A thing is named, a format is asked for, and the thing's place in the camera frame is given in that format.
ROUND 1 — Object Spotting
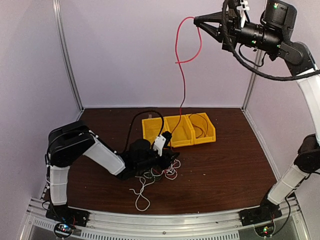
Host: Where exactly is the yellow bin left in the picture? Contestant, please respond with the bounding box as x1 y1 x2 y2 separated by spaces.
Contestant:
141 117 168 144

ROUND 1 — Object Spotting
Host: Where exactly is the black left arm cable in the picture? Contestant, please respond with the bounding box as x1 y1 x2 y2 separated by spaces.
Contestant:
123 110 166 153

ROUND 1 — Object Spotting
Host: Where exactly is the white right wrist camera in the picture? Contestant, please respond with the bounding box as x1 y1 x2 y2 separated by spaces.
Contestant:
235 0 250 28

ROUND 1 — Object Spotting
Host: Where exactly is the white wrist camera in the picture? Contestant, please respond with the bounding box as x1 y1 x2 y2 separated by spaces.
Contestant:
235 0 250 28
152 134 168 157

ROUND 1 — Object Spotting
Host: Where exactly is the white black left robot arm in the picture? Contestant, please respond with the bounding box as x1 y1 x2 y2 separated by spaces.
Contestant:
45 120 179 222

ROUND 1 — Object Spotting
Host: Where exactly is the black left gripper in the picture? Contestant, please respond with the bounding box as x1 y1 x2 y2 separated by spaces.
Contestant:
135 146 180 172

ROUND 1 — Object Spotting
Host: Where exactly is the aluminium left corner post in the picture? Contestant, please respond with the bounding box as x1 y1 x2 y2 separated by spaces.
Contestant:
52 0 84 112

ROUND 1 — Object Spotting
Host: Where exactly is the yellow bin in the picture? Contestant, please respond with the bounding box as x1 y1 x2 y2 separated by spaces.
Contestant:
141 117 168 144
164 115 195 148
187 112 217 145

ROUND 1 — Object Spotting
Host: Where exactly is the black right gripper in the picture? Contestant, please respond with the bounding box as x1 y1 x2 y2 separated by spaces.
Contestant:
193 6 284 54

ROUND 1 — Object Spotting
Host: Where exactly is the white cable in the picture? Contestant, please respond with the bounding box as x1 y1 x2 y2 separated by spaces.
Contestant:
129 159 182 212

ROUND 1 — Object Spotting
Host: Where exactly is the right circuit board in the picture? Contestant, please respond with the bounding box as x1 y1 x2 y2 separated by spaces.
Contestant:
254 223 275 238

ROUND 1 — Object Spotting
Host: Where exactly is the green cable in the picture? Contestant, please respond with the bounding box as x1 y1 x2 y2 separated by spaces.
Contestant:
142 168 163 183

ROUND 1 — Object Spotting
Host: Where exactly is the aluminium corner post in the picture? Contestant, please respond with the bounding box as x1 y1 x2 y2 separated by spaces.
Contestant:
52 0 84 112
241 49 265 113

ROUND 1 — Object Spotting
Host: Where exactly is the left circuit board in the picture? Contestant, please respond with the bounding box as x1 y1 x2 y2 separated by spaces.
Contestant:
53 222 76 239

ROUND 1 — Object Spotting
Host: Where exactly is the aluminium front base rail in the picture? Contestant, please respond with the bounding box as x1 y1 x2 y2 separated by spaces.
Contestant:
16 197 311 240

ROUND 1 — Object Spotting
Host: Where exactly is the thin red cable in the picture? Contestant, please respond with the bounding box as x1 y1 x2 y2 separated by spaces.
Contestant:
149 16 204 176

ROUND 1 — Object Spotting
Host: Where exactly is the circuit board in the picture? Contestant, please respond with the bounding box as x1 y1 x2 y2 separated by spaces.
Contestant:
53 222 76 239
254 223 275 238

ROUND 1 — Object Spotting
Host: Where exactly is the yellow bin middle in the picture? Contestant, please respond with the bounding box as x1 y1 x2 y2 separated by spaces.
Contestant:
164 115 195 148

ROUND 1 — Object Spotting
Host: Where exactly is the aluminium right corner post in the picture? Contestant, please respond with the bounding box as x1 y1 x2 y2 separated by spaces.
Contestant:
241 49 265 113

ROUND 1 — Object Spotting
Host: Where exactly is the yellow bin right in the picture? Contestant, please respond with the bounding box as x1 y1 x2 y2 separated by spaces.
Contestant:
187 112 217 145

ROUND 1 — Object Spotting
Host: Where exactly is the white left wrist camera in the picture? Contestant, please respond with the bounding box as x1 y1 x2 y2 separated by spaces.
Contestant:
152 134 168 157

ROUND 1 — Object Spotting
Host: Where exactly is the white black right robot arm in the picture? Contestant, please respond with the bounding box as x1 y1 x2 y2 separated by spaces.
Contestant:
193 0 320 221

